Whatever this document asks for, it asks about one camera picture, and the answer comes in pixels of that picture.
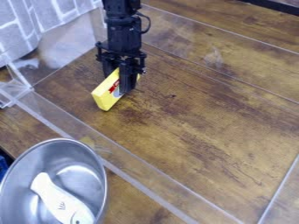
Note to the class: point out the clear acrylic barrier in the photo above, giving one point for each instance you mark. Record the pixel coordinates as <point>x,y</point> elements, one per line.
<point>62,45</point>

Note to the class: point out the cream wooden fish toy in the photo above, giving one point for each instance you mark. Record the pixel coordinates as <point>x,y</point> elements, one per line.
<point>65,206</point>

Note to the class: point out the grey brick pattern cloth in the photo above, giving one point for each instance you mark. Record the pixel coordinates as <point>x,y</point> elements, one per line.
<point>26,19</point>

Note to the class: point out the yellow butter block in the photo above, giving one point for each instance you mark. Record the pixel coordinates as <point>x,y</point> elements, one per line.
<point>108,94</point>

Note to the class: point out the silver metal bowl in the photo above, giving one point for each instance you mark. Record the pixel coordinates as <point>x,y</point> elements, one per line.
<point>77,170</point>

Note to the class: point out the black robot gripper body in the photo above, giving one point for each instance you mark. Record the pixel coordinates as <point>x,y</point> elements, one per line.
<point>124,41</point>

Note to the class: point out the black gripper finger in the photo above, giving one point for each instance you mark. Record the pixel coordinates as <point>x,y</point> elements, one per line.
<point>110,66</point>
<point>128,76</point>

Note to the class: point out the blue object at edge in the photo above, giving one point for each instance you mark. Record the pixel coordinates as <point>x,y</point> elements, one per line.
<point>4,167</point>

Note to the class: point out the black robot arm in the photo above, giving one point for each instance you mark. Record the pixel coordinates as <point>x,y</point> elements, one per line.
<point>125,8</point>

